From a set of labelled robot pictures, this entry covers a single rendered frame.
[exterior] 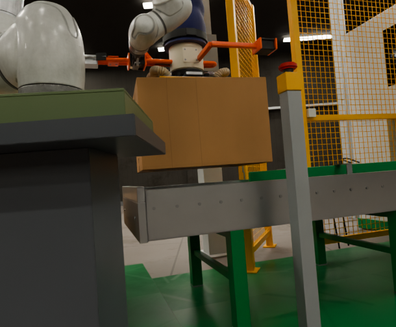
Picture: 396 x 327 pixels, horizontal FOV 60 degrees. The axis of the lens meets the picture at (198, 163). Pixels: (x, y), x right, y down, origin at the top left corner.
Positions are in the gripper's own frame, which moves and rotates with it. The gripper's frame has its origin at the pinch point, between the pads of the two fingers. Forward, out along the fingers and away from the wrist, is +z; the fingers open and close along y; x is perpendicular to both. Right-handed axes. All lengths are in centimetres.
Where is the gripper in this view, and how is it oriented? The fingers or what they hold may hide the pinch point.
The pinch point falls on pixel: (133, 61)
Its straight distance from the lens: 174.2
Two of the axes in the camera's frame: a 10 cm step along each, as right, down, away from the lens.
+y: 0.7, 10.0, -0.4
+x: 9.5, -0.6, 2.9
